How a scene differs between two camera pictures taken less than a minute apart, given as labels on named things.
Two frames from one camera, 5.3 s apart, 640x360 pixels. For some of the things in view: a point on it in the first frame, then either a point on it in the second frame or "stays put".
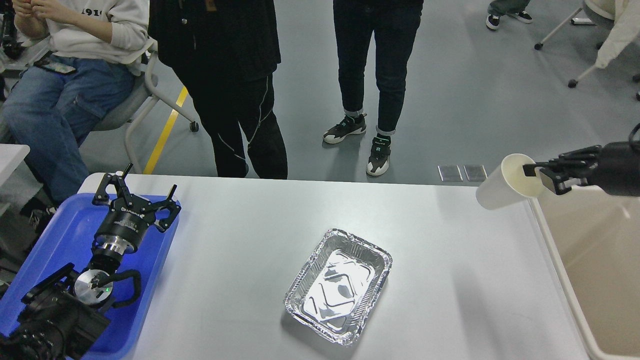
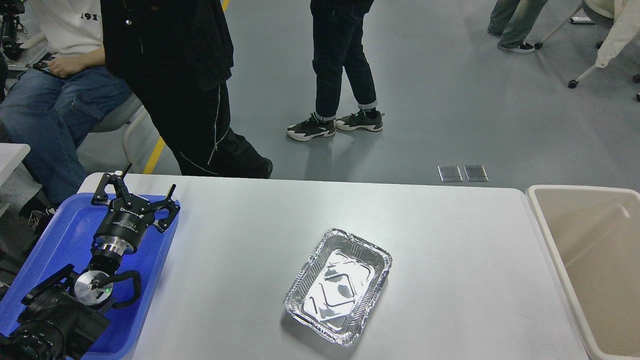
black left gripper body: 125,223 stays put
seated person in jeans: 54,105 stays put
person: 227,52 -> 177,55
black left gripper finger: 101,197 stays put
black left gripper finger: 174,208 stays put
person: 393,25 -> 339,41
